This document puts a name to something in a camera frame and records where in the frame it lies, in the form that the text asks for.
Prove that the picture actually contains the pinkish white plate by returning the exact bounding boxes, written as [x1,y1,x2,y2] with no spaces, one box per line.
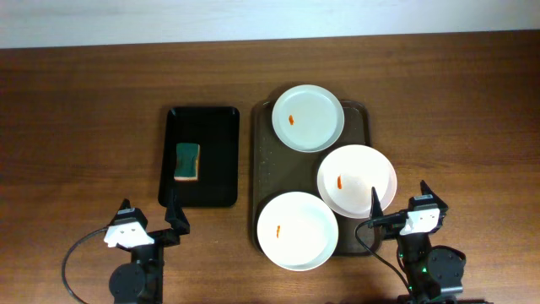
[316,144,397,219]

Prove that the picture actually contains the green orange sponge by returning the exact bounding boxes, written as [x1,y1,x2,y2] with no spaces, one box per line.
[174,143,200,182]

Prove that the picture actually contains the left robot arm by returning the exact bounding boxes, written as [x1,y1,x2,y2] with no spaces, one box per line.
[104,194,190,304]

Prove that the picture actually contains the cream white plate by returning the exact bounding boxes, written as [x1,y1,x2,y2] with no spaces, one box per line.
[256,192,338,271]

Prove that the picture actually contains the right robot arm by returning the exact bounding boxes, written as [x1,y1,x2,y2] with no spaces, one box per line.
[367,181,466,303]

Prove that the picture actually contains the grey-white plate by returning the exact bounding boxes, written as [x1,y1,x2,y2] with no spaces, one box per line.
[272,84,345,153]

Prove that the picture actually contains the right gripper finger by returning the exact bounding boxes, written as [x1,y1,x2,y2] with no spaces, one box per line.
[420,180,440,200]
[370,187,384,219]

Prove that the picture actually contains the black small tray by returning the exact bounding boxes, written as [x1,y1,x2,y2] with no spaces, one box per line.
[158,106,240,208]

